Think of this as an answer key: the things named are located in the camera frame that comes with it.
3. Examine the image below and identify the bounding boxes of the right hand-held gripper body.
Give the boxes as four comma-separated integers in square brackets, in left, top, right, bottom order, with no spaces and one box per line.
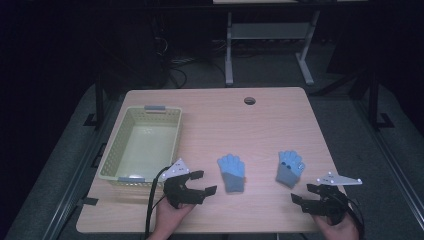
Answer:
[301,171,364,225]

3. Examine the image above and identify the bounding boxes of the white metal table frame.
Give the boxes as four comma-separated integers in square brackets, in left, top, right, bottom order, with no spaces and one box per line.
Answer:
[224,9,322,87]

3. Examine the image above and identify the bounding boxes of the plain blue knit glove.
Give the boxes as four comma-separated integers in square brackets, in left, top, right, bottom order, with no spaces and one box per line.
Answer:
[217,153,247,194]

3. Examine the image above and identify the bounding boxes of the person's left hand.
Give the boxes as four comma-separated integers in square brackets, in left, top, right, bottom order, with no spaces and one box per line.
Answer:
[148,199,196,240]

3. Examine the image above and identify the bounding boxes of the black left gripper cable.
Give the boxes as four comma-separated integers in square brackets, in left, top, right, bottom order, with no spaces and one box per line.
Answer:
[144,165,172,240]

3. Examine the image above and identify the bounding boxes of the person's right hand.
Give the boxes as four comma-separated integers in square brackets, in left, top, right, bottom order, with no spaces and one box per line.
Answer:
[311,212,361,240]

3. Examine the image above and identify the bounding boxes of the blue knit glove dark dots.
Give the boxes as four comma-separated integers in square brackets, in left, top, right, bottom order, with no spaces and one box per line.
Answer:
[275,150,306,189]

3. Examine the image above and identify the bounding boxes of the floor cable bundle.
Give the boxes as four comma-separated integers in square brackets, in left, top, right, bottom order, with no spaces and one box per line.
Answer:
[166,56,201,90]

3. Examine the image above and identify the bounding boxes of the black metal stand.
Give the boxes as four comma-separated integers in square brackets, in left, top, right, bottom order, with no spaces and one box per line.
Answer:
[82,71,106,128]
[366,69,395,131]

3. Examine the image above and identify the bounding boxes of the pale yellow plastic basket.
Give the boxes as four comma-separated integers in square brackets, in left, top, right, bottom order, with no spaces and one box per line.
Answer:
[97,105,183,187]

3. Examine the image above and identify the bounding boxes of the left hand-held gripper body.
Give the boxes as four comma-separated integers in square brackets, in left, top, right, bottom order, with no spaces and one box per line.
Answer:
[161,158,205,210]

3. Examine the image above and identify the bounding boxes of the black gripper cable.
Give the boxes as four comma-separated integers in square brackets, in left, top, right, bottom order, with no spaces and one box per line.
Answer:
[344,194,366,236]
[144,165,172,240]

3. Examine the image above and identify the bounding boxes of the black tape strip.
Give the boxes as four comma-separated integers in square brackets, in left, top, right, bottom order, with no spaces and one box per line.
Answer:
[76,196,100,207]

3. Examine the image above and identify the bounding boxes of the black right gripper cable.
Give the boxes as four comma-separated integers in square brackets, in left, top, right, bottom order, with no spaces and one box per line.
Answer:
[344,194,366,236]

